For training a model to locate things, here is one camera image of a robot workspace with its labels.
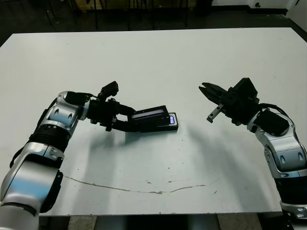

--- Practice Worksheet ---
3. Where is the black metal chair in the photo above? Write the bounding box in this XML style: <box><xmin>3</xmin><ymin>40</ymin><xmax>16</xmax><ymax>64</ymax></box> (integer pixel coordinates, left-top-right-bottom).
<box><xmin>92</xmin><ymin>0</ymin><xmax>132</xmax><ymax>31</ymax></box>

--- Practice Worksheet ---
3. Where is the dark robot lower body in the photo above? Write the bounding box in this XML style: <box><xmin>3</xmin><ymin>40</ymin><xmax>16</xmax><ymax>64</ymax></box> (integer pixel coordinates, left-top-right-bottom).
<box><xmin>95</xmin><ymin>214</ymin><xmax>219</xmax><ymax>230</ymax></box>

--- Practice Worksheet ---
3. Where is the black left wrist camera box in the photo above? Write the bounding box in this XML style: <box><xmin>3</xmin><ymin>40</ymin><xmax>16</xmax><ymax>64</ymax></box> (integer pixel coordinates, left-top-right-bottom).
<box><xmin>99</xmin><ymin>81</ymin><xmax>119</xmax><ymax>100</ymax></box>

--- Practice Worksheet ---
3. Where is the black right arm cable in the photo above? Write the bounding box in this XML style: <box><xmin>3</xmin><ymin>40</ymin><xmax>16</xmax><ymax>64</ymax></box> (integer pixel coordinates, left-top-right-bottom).
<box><xmin>258</xmin><ymin>103</ymin><xmax>293</xmax><ymax>120</ymax></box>

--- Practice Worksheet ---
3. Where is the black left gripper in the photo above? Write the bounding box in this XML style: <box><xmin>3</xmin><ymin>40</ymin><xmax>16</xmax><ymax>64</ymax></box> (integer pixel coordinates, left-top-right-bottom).
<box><xmin>87</xmin><ymin>99</ymin><xmax>142</xmax><ymax>133</ymax></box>

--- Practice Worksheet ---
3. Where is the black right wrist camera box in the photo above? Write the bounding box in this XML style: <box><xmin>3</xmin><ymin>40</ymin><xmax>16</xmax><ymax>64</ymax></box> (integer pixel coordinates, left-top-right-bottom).
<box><xmin>234</xmin><ymin>78</ymin><xmax>259</xmax><ymax>100</ymax></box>

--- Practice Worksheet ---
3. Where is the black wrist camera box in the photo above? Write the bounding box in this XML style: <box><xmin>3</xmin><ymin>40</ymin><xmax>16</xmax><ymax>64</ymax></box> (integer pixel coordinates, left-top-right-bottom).
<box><xmin>99</xmin><ymin>81</ymin><xmax>119</xmax><ymax>100</ymax></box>
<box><xmin>234</xmin><ymin>78</ymin><xmax>259</xmax><ymax>100</ymax></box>

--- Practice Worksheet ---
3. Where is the black box base white inlay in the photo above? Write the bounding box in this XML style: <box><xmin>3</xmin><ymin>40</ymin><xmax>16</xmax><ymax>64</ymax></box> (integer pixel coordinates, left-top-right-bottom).
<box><xmin>140</xmin><ymin>112</ymin><xmax>179</xmax><ymax>134</ymax></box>

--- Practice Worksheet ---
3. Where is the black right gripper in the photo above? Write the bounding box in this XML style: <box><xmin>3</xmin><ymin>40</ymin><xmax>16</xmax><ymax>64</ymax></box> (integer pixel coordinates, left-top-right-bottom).
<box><xmin>198</xmin><ymin>82</ymin><xmax>260</xmax><ymax>127</ymax></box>

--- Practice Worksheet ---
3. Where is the black waste bin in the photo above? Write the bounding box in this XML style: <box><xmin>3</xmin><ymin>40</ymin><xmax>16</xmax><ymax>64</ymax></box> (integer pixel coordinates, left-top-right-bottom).
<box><xmin>195</xmin><ymin>0</ymin><xmax>213</xmax><ymax>17</ymax></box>

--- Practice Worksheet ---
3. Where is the black box lid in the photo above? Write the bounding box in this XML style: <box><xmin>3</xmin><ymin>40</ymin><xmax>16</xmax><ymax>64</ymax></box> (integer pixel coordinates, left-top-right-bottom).
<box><xmin>130</xmin><ymin>104</ymin><xmax>171</xmax><ymax>128</ymax></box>

